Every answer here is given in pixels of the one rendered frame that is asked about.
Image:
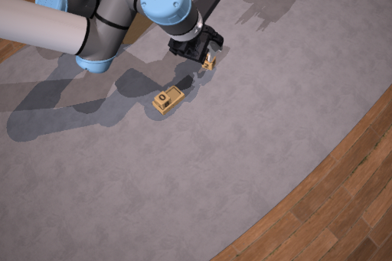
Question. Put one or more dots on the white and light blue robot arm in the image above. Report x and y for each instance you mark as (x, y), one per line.
(96, 28)

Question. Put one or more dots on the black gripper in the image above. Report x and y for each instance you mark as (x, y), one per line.
(198, 49)

